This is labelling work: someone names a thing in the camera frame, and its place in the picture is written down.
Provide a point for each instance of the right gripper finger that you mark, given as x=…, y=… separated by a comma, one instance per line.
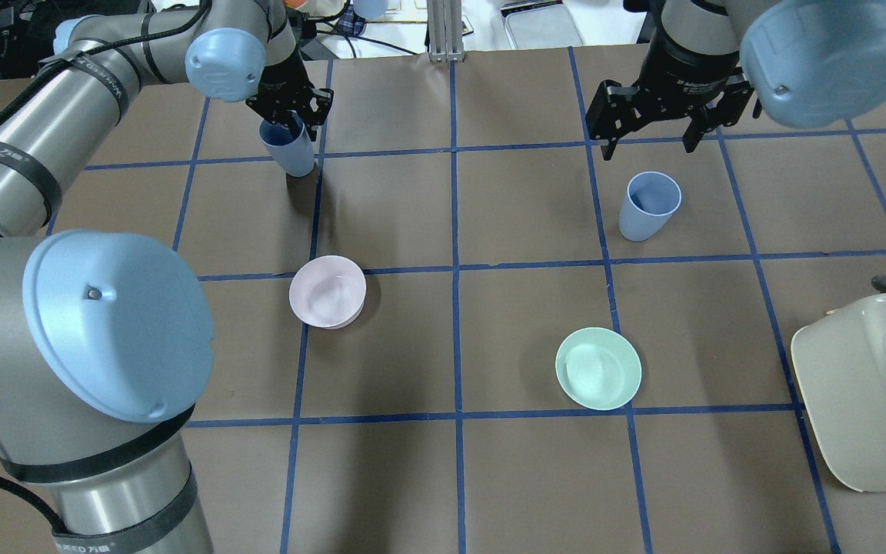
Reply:
x=702, y=121
x=609, y=129

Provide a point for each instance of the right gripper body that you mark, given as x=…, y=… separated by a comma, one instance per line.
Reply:
x=677, y=71

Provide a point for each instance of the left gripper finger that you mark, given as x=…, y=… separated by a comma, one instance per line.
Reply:
x=313, y=120
x=289, y=127

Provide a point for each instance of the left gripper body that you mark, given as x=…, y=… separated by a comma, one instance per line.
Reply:
x=283, y=75

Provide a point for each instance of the blue cup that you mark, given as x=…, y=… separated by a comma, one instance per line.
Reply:
x=651, y=199
x=296, y=159

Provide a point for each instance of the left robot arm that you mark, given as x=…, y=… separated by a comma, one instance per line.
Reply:
x=105, y=338

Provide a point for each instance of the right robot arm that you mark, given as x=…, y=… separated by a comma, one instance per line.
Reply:
x=805, y=64

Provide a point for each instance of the kitchen scale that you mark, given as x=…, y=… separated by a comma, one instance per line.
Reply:
x=540, y=25

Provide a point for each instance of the pink bowl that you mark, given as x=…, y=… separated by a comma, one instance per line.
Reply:
x=328, y=292

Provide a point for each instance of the green bowl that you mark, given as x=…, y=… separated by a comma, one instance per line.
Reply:
x=598, y=369

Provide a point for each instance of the cream toaster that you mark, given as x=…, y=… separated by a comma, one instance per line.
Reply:
x=840, y=366

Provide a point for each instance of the aluminium frame post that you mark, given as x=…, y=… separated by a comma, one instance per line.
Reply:
x=445, y=31

